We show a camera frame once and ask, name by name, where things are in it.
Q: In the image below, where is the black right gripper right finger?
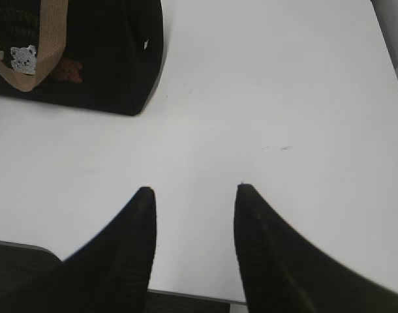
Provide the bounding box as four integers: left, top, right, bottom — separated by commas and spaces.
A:
234, 184, 398, 312

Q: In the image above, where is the black canvas tote bag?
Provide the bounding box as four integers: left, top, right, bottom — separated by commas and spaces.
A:
0, 1, 163, 116

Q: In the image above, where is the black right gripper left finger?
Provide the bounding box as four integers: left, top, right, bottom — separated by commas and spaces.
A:
9, 187, 157, 312

